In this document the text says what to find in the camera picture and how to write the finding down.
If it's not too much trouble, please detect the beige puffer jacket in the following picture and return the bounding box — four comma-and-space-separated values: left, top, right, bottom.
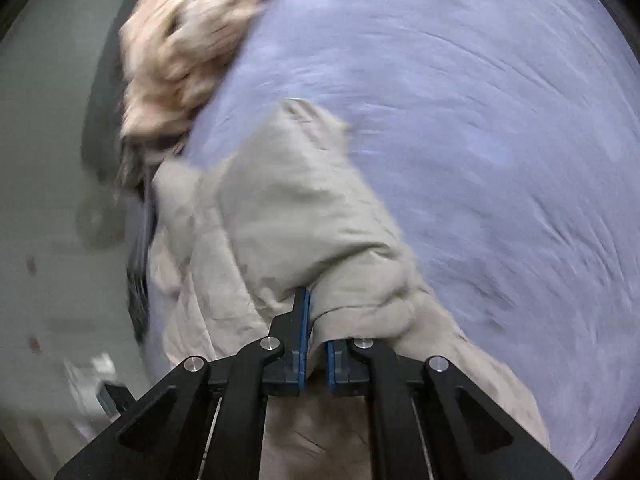
145, 99, 551, 480

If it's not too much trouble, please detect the dark cloth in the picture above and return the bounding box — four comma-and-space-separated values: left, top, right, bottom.
124, 180, 157, 341

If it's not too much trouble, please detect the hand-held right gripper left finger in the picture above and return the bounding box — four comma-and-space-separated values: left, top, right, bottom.
52, 287, 312, 480

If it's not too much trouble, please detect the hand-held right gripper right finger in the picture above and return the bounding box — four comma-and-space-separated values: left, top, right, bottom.
326, 338, 574, 480

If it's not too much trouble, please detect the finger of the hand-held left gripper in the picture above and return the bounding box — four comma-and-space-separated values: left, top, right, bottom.
97, 382, 137, 418

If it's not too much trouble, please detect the cream striped knit sweater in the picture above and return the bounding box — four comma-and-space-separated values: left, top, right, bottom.
117, 0, 321, 191

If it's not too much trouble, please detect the purple bed sheet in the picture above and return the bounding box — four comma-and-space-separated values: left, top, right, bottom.
140, 0, 638, 480

